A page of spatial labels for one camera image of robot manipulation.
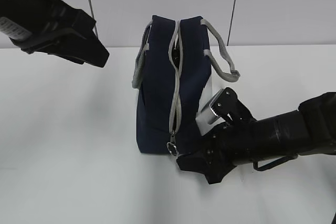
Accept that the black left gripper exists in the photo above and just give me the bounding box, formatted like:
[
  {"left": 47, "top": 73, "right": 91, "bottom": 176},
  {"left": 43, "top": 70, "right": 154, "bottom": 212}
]
[{"left": 1, "top": 7, "right": 109, "bottom": 68}]

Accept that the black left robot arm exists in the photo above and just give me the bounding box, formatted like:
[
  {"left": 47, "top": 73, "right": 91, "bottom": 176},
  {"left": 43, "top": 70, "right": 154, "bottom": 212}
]
[{"left": 1, "top": 0, "right": 110, "bottom": 68}]

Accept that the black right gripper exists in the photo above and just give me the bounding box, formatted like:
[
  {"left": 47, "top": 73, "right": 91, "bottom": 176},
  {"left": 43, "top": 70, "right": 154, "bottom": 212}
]
[{"left": 177, "top": 123, "right": 263, "bottom": 184}]

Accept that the navy and white lunch bag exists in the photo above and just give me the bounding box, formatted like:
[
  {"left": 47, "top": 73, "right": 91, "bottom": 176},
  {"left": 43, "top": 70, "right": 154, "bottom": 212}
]
[{"left": 132, "top": 15, "right": 240, "bottom": 155}]

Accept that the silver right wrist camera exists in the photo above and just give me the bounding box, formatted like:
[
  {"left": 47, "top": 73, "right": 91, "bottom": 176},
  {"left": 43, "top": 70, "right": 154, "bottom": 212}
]
[{"left": 196, "top": 87, "right": 256, "bottom": 136}]

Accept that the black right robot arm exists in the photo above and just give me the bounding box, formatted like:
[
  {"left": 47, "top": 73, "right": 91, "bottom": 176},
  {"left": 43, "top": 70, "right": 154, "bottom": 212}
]
[{"left": 177, "top": 88, "right": 335, "bottom": 184}]

